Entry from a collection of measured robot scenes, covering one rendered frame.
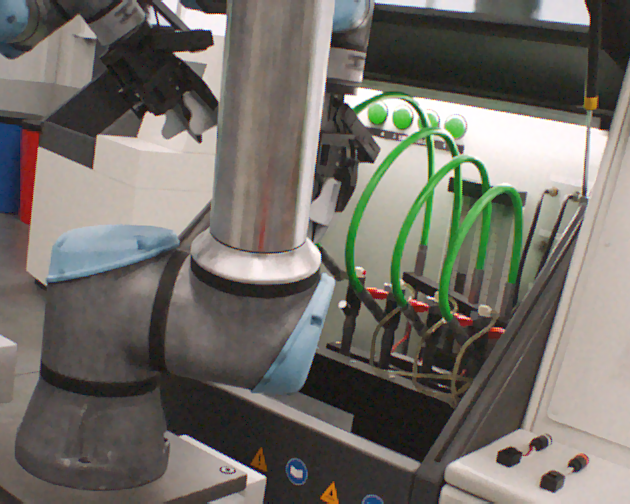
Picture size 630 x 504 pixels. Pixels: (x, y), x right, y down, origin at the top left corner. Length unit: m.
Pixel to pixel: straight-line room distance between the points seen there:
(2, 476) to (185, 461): 0.18
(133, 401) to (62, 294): 0.12
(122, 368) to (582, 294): 0.75
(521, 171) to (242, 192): 1.01
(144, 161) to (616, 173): 3.15
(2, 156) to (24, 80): 1.43
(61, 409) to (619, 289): 0.82
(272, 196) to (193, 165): 3.68
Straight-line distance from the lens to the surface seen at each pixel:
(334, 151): 1.17
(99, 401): 0.86
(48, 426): 0.88
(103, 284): 0.83
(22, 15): 1.20
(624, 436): 1.35
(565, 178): 1.67
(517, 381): 1.34
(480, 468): 1.22
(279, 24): 0.71
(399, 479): 1.25
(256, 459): 1.40
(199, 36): 1.39
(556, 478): 1.20
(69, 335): 0.85
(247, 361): 0.81
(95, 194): 4.71
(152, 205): 4.36
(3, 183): 7.59
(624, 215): 1.38
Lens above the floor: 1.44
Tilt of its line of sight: 11 degrees down
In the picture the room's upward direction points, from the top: 9 degrees clockwise
